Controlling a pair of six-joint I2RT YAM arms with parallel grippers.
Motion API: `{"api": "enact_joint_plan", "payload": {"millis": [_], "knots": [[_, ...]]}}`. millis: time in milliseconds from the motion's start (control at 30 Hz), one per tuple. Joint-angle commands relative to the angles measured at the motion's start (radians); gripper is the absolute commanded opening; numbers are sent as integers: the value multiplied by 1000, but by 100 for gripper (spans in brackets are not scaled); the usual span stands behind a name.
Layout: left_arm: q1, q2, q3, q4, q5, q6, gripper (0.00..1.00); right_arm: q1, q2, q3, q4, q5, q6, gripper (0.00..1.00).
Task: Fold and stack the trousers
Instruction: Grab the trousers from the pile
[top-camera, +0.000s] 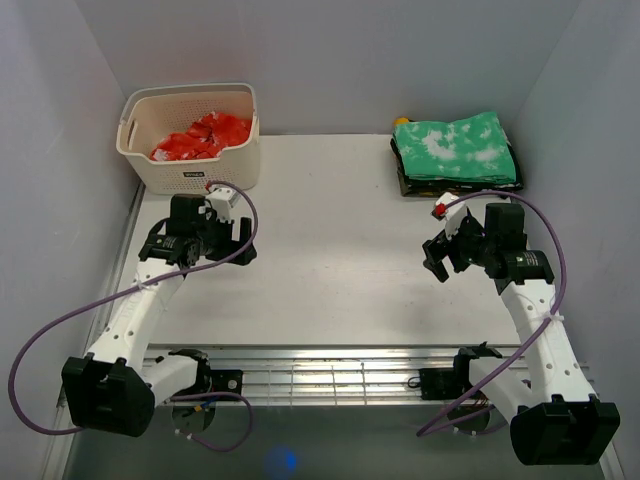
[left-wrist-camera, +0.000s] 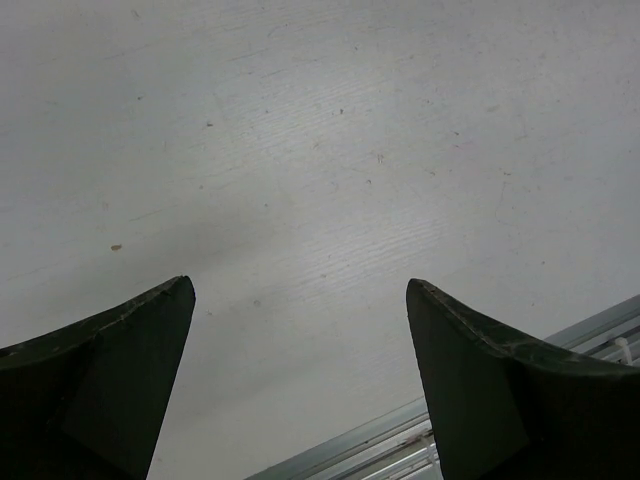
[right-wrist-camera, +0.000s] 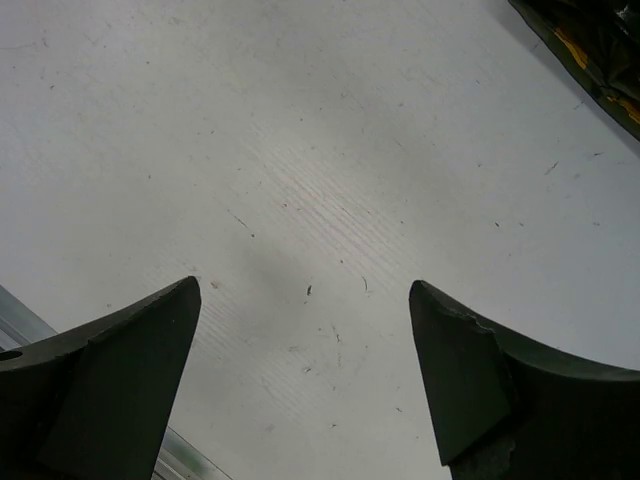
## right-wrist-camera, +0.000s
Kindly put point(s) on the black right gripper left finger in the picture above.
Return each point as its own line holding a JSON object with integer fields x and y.
{"x": 94, "y": 402}

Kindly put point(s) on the dark camouflage folded trousers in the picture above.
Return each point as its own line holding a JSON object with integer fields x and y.
{"x": 597, "y": 42}

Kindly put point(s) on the aluminium table frame rails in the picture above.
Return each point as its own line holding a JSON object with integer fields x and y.
{"x": 177, "y": 458}

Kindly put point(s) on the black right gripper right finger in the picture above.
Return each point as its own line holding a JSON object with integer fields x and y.
{"x": 504, "y": 406}

